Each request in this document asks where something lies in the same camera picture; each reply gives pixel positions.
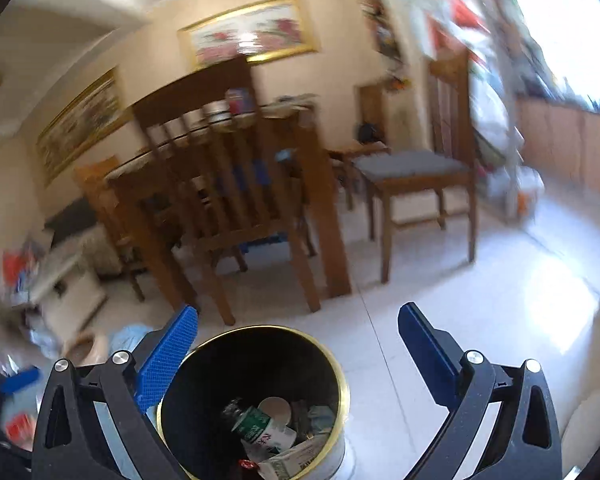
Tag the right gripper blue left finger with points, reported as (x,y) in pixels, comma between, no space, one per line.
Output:
(159,355)

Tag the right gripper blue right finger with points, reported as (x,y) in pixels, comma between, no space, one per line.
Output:
(435,353)

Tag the light blue face mask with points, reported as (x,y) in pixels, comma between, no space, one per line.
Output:
(128,338)

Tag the black gold trash bin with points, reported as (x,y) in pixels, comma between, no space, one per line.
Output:
(247,365)

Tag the beige stone ashtray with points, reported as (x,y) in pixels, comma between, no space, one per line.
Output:
(86,348)

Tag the green label plastic bottle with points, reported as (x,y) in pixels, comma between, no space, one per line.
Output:
(258,429)

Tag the white coffee table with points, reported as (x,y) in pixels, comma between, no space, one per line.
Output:
(66,293)

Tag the dark grey sofa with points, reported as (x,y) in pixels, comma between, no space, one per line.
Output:
(77,217)

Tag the red plastic bag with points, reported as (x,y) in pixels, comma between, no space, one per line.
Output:
(13,265)

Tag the grey cushioned wooden chair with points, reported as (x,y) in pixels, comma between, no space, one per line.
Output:
(449,169)

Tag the left wooden dining chair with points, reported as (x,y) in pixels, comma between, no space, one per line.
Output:
(91,179)

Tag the wooden dining chair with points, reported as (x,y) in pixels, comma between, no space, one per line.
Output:
(91,179)
(215,155)

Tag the corner wooden chair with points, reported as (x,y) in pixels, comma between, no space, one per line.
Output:
(370,105)

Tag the near wooden dining chair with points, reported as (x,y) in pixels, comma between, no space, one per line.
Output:
(215,155)

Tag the wooden dining table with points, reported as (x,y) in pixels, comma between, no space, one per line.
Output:
(301,151)

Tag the horse painting gold frame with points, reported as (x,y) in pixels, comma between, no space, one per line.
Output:
(89,118)

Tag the wall shelf with items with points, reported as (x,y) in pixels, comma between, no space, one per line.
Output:
(378,21)

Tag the peony painting gold frame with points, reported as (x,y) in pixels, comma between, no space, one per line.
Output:
(264,31)

